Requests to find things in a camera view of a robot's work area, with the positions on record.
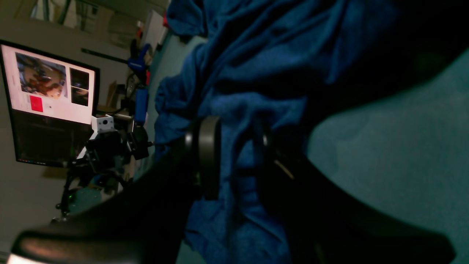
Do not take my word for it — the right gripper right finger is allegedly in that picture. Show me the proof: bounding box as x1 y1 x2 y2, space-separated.
253 121 455 264

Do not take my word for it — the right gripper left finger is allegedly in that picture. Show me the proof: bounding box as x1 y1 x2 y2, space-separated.
7 116 221 264

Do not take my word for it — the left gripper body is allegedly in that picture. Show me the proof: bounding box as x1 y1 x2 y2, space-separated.
68 128 154 174

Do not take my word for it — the blue t-shirt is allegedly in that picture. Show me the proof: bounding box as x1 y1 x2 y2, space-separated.
154 0 404 264

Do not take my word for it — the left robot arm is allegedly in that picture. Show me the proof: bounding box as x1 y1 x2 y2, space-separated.
51 126 153 223

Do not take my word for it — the computer monitor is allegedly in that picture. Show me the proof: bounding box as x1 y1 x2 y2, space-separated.
1 40 100 167

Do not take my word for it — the blue clamp bottom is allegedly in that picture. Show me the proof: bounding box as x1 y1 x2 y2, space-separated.
127 43 151 73

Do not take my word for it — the light blue table cloth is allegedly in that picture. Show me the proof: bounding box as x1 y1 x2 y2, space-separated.
132 33 469 264

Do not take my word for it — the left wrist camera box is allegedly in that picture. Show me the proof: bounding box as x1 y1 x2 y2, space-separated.
91 115 115 133

